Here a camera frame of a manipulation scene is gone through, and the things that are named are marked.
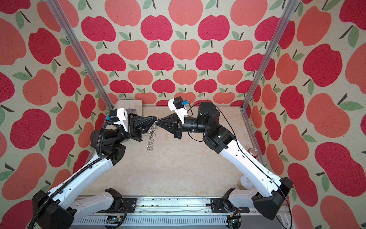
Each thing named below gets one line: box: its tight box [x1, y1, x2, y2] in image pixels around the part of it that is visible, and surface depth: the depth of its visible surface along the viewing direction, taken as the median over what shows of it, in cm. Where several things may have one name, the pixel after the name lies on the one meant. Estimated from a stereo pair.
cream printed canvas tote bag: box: [114, 99, 143, 115], surface depth 117 cm
